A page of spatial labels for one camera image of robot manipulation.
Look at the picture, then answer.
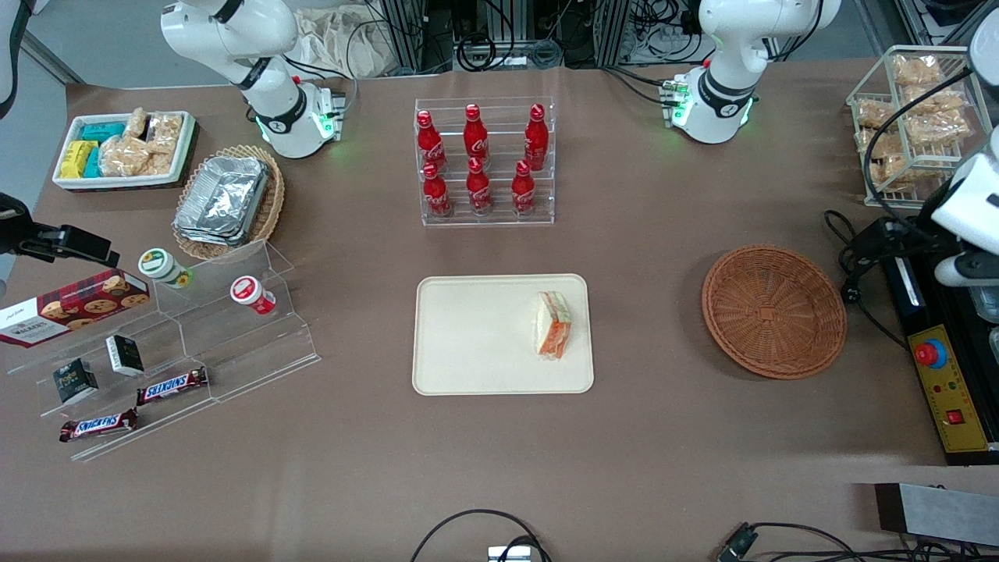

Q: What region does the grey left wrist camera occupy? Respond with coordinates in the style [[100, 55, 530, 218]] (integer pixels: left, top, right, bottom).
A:
[[934, 251, 999, 288]]

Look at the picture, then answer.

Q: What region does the clear acrylic bottle rack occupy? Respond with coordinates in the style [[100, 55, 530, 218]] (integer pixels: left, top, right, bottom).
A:
[[414, 96, 556, 229]]

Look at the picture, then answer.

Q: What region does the yellow snack packet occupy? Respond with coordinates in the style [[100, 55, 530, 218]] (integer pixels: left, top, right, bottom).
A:
[[60, 140, 98, 179]]

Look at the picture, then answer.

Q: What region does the light oval wicker basket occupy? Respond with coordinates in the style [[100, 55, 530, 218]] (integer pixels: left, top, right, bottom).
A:
[[172, 144, 286, 261]]

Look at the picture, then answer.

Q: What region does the triangle sandwich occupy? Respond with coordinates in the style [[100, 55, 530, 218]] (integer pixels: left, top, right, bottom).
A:
[[535, 290, 573, 361]]

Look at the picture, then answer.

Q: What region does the clear fried snack bag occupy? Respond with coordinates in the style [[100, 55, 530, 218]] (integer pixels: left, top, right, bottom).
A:
[[855, 129, 898, 157], [905, 84, 969, 118], [865, 156, 914, 192], [856, 98, 894, 130], [892, 53, 943, 85], [904, 113, 972, 148]]

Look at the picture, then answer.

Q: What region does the white wire basket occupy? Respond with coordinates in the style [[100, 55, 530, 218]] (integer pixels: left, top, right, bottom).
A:
[[847, 45, 994, 208]]

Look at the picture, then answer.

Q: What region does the black coiled cable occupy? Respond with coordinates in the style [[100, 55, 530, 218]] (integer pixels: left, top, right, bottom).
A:
[[457, 30, 502, 73]]

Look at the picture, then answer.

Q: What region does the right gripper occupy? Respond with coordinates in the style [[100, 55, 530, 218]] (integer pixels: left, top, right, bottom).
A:
[[0, 193, 119, 268]]

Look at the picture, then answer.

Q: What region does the red tartan cookie box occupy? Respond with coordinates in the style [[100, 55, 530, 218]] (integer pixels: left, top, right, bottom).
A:
[[0, 269, 151, 348]]

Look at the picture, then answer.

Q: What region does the black connector with cable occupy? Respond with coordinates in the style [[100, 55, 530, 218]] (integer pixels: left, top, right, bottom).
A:
[[716, 521, 999, 562]]

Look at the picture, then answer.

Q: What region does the red cola bottle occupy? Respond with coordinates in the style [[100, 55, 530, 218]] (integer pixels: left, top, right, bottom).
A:
[[422, 162, 452, 218], [467, 158, 492, 215], [464, 103, 489, 161], [511, 160, 536, 215], [416, 109, 447, 173], [524, 103, 549, 171]]

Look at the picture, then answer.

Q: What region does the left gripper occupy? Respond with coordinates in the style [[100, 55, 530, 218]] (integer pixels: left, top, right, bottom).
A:
[[851, 155, 999, 262]]

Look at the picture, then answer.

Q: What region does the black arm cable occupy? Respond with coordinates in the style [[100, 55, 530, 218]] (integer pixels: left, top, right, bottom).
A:
[[861, 66, 976, 231]]

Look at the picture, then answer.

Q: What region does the white rectangular snack tray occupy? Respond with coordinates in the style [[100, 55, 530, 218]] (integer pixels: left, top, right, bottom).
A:
[[52, 111, 197, 192]]

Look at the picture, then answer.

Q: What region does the aluminium frame post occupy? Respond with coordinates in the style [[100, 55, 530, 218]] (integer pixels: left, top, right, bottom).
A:
[[595, 0, 633, 68], [381, 0, 427, 73]]

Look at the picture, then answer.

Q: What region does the beige cloth bag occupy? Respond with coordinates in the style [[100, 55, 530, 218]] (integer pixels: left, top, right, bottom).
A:
[[293, 6, 391, 79]]

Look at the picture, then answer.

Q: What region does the black looped cable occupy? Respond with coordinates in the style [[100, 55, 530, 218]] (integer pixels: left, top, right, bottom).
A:
[[410, 509, 551, 562]]

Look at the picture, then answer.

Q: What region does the black cable with plug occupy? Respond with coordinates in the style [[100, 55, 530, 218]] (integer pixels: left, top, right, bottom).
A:
[[823, 209, 910, 350]]

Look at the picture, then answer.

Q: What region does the aluminium foil container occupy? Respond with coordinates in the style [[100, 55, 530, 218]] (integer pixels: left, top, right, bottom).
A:
[[173, 156, 270, 247]]

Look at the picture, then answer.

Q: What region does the black yellow control box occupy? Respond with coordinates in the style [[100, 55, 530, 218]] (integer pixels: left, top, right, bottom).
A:
[[878, 234, 999, 467]]

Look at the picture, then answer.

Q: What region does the brown Snickers bar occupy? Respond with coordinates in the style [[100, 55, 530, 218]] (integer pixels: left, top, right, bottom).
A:
[[137, 366, 209, 407], [59, 407, 139, 443]]

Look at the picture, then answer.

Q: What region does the dark box white side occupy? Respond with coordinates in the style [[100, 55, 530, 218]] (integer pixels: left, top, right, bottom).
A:
[[105, 334, 145, 378]]

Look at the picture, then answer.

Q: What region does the dark box gold print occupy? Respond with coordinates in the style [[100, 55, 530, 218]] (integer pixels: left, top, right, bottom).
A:
[[52, 357, 100, 405]]

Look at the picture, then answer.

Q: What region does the steel pan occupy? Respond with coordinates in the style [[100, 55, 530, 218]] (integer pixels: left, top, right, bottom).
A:
[[968, 285, 999, 325]]

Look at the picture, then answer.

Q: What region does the black base cable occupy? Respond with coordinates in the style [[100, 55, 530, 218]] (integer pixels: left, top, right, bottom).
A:
[[599, 66, 681, 107], [283, 53, 358, 118]]

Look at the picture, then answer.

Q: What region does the grey metal block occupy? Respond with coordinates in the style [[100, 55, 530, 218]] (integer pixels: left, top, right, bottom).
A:
[[874, 482, 999, 547]]

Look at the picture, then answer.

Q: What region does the brown round wicker basket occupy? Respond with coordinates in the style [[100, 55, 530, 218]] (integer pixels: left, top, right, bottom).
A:
[[701, 245, 848, 381]]

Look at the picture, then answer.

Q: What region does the red lid yogurt cup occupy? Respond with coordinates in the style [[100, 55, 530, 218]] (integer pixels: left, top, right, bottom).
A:
[[229, 275, 276, 316]]

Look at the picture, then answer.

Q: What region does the green lid yogurt cup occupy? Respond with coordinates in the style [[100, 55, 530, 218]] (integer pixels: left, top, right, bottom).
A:
[[138, 247, 194, 290]]

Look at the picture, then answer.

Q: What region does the clear acrylic step stand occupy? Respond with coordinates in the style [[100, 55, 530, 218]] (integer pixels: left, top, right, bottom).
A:
[[152, 238, 321, 404], [6, 297, 218, 463]]

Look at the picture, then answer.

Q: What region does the beige plastic tray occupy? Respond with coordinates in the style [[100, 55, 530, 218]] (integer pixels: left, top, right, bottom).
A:
[[412, 273, 595, 397]]

